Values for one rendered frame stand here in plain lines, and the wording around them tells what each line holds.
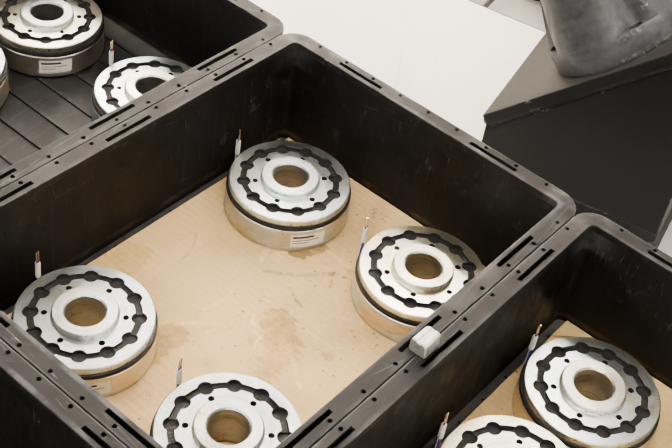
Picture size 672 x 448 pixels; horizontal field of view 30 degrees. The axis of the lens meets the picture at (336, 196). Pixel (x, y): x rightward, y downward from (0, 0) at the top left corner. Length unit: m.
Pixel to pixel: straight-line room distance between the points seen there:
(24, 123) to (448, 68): 0.55
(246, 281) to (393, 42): 0.58
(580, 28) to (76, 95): 0.46
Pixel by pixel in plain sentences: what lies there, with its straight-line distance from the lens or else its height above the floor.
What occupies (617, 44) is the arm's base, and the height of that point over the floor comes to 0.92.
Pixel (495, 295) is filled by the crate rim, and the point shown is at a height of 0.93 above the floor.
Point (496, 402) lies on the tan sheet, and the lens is 0.95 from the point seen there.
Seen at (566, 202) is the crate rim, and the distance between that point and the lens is 0.97.
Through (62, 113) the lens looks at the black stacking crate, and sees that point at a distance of 1.14.
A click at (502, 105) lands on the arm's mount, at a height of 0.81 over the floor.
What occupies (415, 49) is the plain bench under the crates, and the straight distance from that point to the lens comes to 1.50.
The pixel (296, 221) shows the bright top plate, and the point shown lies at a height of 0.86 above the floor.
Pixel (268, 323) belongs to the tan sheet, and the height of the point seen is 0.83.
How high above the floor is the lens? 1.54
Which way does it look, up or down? 42 degrees down
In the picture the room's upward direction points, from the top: 10 degrees clockwise
